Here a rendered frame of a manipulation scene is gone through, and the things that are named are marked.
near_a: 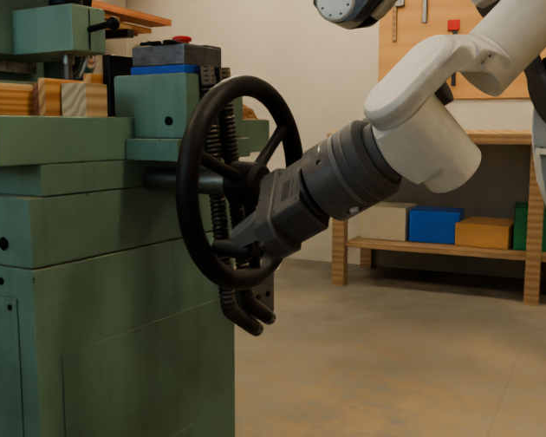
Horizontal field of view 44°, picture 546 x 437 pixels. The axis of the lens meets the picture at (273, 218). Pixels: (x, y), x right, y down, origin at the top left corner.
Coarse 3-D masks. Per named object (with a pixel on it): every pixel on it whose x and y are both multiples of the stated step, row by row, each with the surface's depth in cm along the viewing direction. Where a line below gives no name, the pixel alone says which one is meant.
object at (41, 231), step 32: (96, 192) 92; (128, 192) 98; (160, 192) 104; (0, 224) 86; (32, 224) 84; (64, 224) 88; (96, 224) 93; (128, 224) 98; (160, 224) 104; (0, 256) 87; (32, 256) 84; (64, 256) 88
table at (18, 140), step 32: (0, 128) 79; (32, 128) 83; (64, 128) 87; (96, 128) 92; (128, 128) 97; (256, 128) 125; (0, 160) 79; (32, 160) 83; (64, 160) 87; (96, 160) 92; (160, 160) 94
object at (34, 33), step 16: (16, 16) 107; (32, 16) 106; (48, 16) 104; (64, 16) 102; (80, 16) 102; (96, 16) 105; (16, 32) 108; (32, 32) 106; (48, 32) 104; (64, 32) 102; (80, 32) 103; (96, 32) 106; (16, 48) 108; (32, 48) 106; (48, 48) 104; (64, 48) 103; (80, 48) 103; (96, 48) 106
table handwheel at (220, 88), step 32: (224, 96) 84; (256, 96) 92; (192, 128) 81; (288, 128) 99; (192, 160) 80; (256, 160) 94; (288, 160) 102; (192, 192) 80; (224, 192) 91; (256, 192) 90; (192, 224) 81; (192, 256) 83; (256, 256) 94; (224, 288) 90
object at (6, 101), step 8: (0, 88) 96; (0, 96) 96; (8, 96) 97; (16, 96) 99; (24, 96) 100; (32, 96) 101; (0, 104) 96; (8, 104) 97; (16, 104) 99; (24, 104) 100; (32, 104) 101; (0, 112) 96; (8, 112) 98; (16, 112) 99; (24, 112) 100; (32, 112) 101
